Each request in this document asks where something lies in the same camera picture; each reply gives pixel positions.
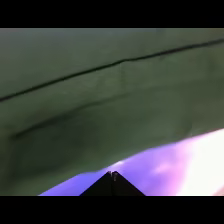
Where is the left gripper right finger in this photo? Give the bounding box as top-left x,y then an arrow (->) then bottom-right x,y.
111,170 -> 146,197

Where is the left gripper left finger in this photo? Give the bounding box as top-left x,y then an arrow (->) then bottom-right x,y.
79,170 -> 113,197

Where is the green T-shirt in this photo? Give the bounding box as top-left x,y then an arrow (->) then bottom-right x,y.
0,27 -> 224,197

